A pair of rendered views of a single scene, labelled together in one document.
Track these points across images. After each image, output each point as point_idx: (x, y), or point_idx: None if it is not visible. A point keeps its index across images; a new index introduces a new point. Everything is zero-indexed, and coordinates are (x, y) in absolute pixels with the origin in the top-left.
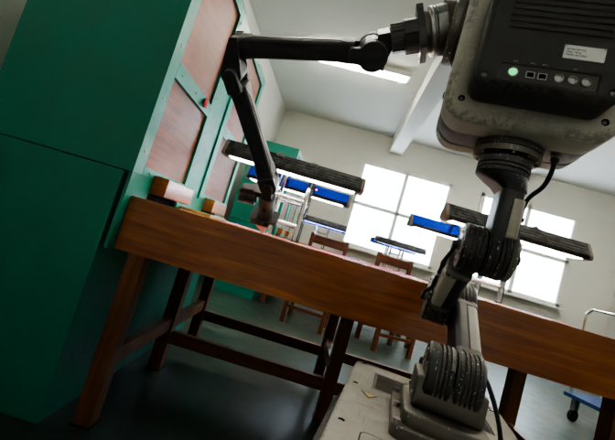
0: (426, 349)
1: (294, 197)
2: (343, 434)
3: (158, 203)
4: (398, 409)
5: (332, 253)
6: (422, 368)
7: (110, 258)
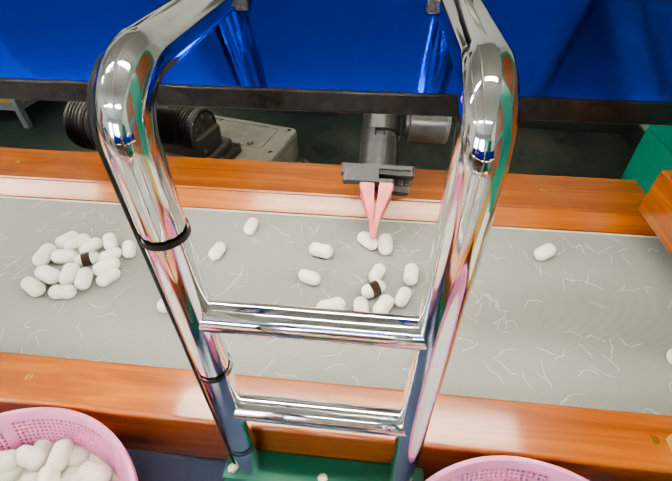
0: (193, 127)
1: (281, 305)
2: (274, 143)
3: (576, 177)
4: (223, 156)
5: (60, 409)
6: (204, 132)
7: None
